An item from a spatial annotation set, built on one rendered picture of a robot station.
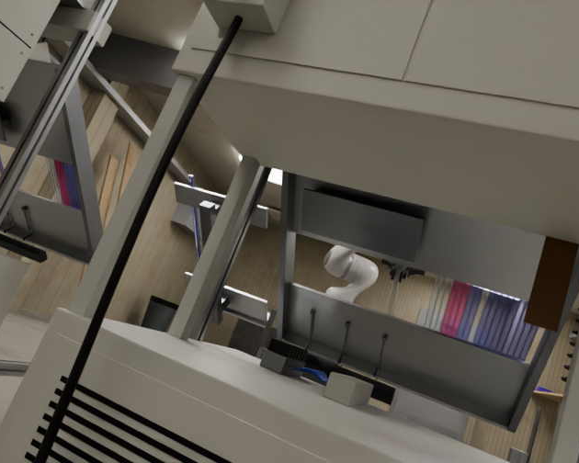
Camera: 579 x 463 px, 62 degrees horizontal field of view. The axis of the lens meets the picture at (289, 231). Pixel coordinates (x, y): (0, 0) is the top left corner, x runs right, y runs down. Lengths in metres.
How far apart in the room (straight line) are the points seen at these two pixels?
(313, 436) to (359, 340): 0.91
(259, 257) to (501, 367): 8.85
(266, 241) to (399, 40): 9.47
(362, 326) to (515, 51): 0.93
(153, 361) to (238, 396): 0.12
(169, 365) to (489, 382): 0.98
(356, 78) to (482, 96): 0.16
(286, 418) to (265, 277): 9.38
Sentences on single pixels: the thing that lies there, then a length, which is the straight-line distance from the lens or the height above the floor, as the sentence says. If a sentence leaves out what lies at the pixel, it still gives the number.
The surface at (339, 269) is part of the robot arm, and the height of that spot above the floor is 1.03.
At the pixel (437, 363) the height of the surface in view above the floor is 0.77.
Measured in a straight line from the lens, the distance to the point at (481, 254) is 1.19.
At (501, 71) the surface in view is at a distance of 0.66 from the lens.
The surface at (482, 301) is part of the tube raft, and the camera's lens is 1.27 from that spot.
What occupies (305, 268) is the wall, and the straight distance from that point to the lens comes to 9.84.
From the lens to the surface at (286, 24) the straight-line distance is 0.75.
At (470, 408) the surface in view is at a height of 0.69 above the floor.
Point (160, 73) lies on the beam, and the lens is 4.86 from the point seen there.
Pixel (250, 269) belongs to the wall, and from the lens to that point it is 10.01.
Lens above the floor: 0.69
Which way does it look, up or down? 12 degrees up
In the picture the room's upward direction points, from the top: 21 degrees clockwise
